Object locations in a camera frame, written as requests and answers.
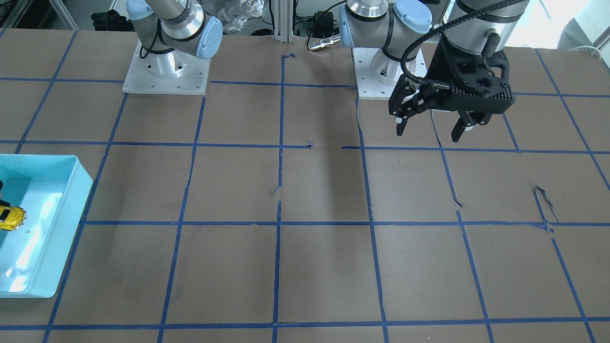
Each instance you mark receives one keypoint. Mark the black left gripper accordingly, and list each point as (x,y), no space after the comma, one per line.
(439,70)

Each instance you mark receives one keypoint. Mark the yellow beetle toy car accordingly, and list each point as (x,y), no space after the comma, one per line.
(11,217)

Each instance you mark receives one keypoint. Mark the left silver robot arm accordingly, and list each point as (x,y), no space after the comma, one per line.
(404,31)

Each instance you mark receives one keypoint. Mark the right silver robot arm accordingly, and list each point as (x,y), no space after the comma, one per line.
(173,35)

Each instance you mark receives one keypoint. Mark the black power adapter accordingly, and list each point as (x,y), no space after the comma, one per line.
(323,25)

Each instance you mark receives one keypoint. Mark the light blue plastic bin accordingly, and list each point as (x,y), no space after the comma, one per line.
(53,190)

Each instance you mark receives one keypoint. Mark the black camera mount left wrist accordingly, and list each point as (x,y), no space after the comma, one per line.
(476,83)

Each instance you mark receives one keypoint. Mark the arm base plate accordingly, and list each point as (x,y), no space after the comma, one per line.
(376,74)
(175,73)

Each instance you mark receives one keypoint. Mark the aluminium frame post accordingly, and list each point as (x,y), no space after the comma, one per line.
(283,15)

